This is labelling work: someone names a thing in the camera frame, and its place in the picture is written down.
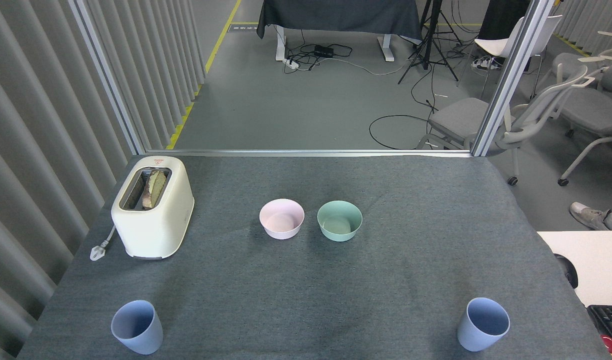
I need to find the blue plastic cup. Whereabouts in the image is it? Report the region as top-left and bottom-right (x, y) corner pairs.
(456, 297), (511, 353)
(110, 300), (164, 356)

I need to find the pink bowl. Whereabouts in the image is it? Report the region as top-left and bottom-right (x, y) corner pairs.
(259, 198), (305, 240)

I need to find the green bowl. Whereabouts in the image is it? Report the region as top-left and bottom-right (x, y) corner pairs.
(316, 200), (363, 243)

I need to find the grey table cloth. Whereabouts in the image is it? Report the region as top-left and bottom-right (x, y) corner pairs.
(17, 155), (612, 360)

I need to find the bread slice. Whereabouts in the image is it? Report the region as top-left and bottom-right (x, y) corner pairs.
(141, 169), (168, 210)

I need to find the cream toaster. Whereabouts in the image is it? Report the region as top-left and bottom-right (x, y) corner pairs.
(110, 155), (195, 260)

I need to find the grey office chair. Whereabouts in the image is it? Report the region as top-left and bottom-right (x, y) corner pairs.
(416, 64), (595, 187)
(551, 31), (612, 96)
(557, 64), (612, 187)

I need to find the dark cloth covered table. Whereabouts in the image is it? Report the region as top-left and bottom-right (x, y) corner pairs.
(256, 0), (424, 63)

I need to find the black tripod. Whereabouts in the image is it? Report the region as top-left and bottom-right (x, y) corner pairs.
(397, 0), (465, 85)

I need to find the white plastic chair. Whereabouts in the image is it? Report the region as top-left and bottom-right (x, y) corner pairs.
(473, 15), (563, 99)

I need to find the black computer mouse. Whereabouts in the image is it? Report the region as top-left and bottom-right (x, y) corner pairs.
(553, 253), (579, 290)

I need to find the person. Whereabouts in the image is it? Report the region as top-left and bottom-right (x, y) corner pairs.
(569, 201), (612, 231)

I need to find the white desk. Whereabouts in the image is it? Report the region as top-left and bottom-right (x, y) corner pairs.
(536, 230), (612, 309)

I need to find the black keyboard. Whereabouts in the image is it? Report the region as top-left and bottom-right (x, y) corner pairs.
(586, 304), (612, 347)

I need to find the silver frame rail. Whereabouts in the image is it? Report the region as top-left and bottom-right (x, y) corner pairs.
(146, 148), (473, 159)

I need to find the black looped floor cable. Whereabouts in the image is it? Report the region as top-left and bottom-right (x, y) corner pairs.
(369, 114), (433, 151)

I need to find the white toaster plug cable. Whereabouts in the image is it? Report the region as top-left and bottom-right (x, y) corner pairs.
(89, 225), (118, 262)

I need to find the silver frame post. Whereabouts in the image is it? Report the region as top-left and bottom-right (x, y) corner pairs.
(68, 0), (147, 155)
(471, 0), (557, 157)

